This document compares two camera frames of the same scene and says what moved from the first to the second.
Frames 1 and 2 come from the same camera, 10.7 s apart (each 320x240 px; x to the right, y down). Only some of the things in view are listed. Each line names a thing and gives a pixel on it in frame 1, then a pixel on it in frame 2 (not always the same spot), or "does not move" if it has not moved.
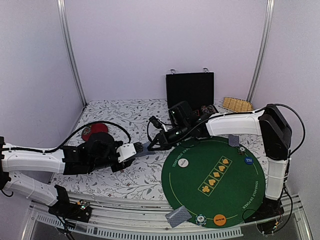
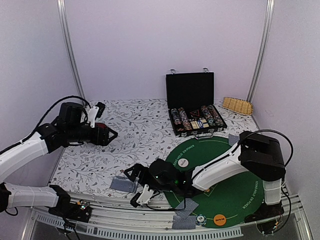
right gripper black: [164, 141] -> [137, 168]
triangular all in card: [196, 113] does not move
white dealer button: [183, 162] does not move
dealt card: [178, 216] -> [186, 207]
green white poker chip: [201, 219] does not move
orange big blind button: [219, 220] does not move
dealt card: [233, 141] does not move
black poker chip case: [197, 89] does not move
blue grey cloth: [144, 152] -> [123, 184]
